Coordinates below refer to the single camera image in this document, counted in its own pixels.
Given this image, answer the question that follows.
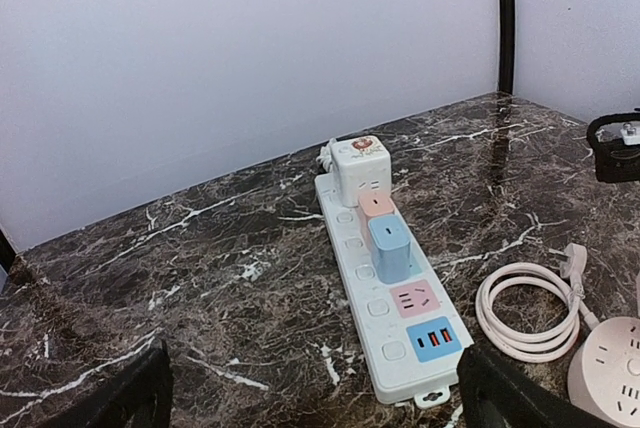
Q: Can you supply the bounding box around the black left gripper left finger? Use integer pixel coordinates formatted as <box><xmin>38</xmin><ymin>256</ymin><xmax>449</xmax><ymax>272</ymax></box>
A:
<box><xmin>44</xmin><ymin>341</ymin><xmax>173</xmax><ymax>428</ymax></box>

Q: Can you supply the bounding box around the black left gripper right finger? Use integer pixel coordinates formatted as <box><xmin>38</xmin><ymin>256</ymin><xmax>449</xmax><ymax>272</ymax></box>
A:
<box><xmin>457</xmin><ymin>345</ymin><xmax>595</xmax><ymax>428</ymax></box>

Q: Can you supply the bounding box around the white multicolour power strip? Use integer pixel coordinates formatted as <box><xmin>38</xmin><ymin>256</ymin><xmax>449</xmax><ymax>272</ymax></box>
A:
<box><xmin>315</xmin><ymin>174</ymin><xmax>473</xmax><ymax>409</ymax></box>

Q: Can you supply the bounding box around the round pink socket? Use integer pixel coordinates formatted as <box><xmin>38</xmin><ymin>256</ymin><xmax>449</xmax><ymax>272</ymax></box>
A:
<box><xmin>567</xmin><ymin>317</ymin><xmax>640</xmax><ymax>427</ymax></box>

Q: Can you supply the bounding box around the small blue charger plug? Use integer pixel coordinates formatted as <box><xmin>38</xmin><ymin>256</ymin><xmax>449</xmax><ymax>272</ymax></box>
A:
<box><xmin>368</xmin><ymin>214</ymin><xmax>411</xmax><ymax>284</ymax></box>

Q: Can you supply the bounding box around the small pink charger plug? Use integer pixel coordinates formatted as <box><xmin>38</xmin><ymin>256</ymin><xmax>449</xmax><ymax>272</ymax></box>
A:
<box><xmin>357</xmin><ymin>192</ymin><xmax>395</xmax><ymax>224</ymax></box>

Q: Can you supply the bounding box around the white cube socket adapter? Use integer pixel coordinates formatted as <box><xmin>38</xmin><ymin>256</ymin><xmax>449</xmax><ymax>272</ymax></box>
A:
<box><xmin>330</xmin><ymin>135</ymin><xmax>392</xmax><ymax>208</ymax></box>

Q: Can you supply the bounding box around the left black frame post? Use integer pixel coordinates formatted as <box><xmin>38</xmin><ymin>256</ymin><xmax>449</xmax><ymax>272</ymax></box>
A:
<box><xmin>0</xmin><ymin>230</ymin><xmax>20</xmax><ymax>292</ymax></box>

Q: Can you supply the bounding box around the black frame post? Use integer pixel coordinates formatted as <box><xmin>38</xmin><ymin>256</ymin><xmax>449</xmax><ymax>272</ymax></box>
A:
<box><xmin>498</xmin><ymin>0</ymin><xmax>516</xmax><ymax>95</ymax></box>
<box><xmin>0</xmin><ymin>230</ymin><xmax>20</xmax><ymax>292</ymax></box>

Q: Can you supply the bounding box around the right black frame post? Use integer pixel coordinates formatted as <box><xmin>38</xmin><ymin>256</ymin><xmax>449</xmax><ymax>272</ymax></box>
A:
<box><xmin>498</xmin><ymin>0</ymin><xmax>516</xmax><ymax>95</ymax></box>

